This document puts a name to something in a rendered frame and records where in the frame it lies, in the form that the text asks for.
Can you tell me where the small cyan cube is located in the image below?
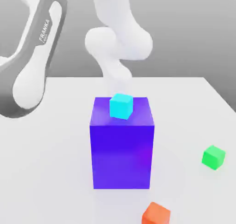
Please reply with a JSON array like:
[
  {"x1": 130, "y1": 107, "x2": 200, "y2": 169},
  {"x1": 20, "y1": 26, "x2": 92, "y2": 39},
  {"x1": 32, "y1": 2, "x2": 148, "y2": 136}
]
[{"x1": 109, "y1": 93, "x2": 134, "y2": 121}]

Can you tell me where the large blue box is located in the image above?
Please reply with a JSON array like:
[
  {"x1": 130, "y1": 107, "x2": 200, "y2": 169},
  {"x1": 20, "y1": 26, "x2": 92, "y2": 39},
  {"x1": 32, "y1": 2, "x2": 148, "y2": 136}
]
[{"x1": 89, "y1": 97, "x2": 155, "y2": 190}]

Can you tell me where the small orange cube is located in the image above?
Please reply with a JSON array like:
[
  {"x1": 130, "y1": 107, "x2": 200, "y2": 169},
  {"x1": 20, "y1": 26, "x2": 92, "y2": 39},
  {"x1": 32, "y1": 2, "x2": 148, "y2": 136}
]
[{"x1": 141, "y1": 201, "x2": 171, "y2": 224}]

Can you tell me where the small green cube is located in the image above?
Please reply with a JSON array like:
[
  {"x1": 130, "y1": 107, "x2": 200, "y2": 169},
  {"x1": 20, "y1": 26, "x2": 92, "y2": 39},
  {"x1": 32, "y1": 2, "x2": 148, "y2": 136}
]
[{"x1": 201, "y1": 145, "x2": 226, "y2": 171}]

